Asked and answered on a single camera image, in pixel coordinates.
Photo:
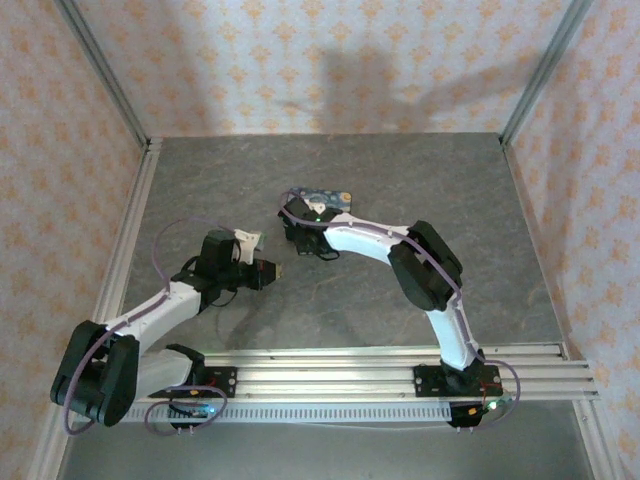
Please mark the starry night painted box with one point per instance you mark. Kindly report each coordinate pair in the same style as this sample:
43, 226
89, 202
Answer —
340, 199

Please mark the aluminium mounting beam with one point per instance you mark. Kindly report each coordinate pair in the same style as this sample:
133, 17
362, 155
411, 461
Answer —
325, 382

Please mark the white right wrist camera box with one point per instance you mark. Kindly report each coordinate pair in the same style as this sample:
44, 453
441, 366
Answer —
317, 203

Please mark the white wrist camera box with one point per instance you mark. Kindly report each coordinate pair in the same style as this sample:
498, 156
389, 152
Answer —
317, 203
250, 242

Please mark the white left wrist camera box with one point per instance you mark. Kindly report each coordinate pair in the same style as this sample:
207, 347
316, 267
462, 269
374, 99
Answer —
250, 242

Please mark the aluminium table edge rail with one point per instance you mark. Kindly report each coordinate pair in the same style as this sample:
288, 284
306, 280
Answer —
325, 354

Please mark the aluminium table side rail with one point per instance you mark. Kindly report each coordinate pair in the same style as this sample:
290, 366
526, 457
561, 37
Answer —
137, 200

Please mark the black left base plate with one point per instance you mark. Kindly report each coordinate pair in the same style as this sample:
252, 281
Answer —
225, 382

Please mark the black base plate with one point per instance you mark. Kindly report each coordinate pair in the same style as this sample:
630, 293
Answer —
225, 382
425, 382

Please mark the left black controller board mount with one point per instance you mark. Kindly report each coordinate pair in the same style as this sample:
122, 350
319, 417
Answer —
192, 412

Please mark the black controller board mount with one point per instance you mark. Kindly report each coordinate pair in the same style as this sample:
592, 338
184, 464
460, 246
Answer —
192, 412
467, 415

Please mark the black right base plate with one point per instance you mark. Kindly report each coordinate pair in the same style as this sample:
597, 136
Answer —
425, 382

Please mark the aluminium frame post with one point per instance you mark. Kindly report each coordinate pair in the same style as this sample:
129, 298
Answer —
542, 75
107, 75

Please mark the right black controller board mount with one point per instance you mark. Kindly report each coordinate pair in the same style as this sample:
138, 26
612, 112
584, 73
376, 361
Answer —
467, 415

